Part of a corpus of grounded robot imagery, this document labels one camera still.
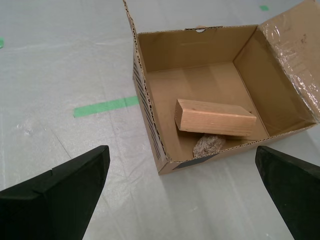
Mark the white plastic table cover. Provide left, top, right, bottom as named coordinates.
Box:
left=0, top=0, right=320, bottom=240

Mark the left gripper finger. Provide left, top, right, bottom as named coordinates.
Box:
left=0, top=145, right=111, bottom=240
left=254, top=145, right=320, bottom=240

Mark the long green tape strip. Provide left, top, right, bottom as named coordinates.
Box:
left=73, top=95, right=140, bottom=118

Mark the pinkish speckled granite rock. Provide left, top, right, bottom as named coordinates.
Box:
left=192, top=133, right=227, bottom=158

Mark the brown cardboard box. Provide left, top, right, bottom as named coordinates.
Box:
left=122, top=0, right=320, bottom=177

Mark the light wooden block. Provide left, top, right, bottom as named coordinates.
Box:
left=174, top=98, right=258, bottom=137

